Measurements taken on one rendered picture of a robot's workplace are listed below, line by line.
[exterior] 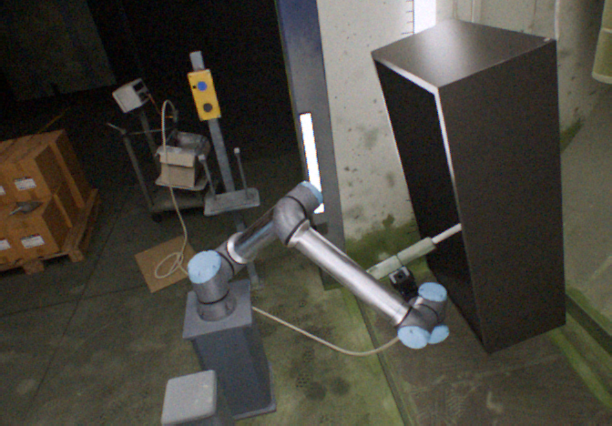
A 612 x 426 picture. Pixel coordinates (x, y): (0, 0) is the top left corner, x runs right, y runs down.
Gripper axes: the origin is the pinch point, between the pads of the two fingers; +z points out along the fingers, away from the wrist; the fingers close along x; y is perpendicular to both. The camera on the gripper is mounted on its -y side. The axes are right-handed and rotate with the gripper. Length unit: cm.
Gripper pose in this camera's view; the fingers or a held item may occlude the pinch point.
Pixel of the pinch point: (394, 267)
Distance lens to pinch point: 180.9
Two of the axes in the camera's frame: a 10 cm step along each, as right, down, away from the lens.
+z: -2.0, -4.8, 8.5
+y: 5.1, 6.9, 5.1
